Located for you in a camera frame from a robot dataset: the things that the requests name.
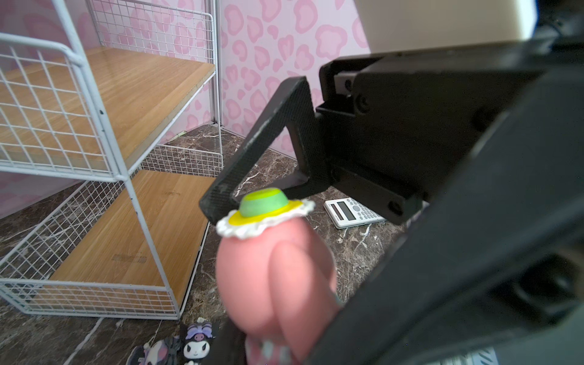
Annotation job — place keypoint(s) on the green hat pink figurine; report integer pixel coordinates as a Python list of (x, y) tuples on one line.
[(276, 277)]

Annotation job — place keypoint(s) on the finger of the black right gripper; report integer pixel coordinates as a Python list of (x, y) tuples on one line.
[(290, 108)]

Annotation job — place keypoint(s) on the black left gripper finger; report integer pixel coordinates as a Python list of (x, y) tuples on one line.
[(487, 261)]

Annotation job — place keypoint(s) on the white calculator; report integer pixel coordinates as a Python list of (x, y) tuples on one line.
[(348, 213)]

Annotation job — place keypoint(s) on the white wire wooden shelf rack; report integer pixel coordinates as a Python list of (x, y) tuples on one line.
[(127, 241)]

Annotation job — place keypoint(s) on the large purple Kuromi doll figurine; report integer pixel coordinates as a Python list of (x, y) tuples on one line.
[(165, 351)]

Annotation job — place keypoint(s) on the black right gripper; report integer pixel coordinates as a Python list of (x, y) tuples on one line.
[(397, 124)]

